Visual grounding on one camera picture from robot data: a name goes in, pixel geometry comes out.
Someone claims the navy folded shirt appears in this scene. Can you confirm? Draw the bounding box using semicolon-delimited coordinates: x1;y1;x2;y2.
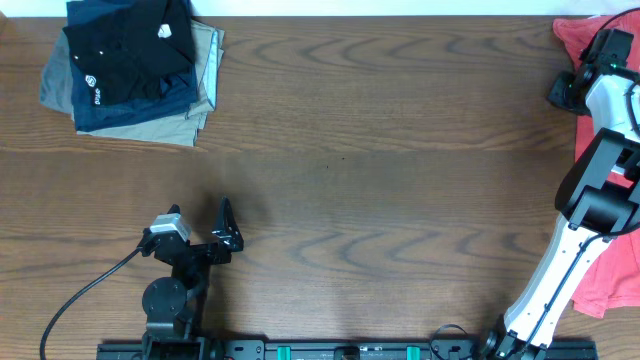
65;0;200;133

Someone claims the grey folded garment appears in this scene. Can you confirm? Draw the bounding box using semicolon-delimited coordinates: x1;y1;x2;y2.
39;32;73;115

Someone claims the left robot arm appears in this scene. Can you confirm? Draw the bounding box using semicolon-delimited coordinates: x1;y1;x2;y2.
139;197;244;359

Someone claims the left camera cable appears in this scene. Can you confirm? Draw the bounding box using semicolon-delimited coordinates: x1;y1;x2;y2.
38;245;146;360

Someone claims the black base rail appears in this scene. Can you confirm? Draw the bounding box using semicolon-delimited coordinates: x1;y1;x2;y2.
96;337;599;360

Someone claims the red t-shirt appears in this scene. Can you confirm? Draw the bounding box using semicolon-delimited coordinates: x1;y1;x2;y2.
552;11;639;318

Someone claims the khaki folded garment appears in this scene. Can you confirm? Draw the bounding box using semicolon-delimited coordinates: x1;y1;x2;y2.
77;20;225;147

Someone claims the right camera cable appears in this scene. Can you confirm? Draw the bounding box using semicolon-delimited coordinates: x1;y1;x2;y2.
519;6;640;351

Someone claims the camera cable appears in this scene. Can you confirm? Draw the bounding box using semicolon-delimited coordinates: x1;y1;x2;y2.
38;245;146;360
519;6;640;351

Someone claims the black folded polo shirt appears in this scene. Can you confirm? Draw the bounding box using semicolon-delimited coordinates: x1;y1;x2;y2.
63;0;195;106

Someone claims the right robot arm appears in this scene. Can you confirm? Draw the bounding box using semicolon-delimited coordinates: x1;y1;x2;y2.
477;29;639;360

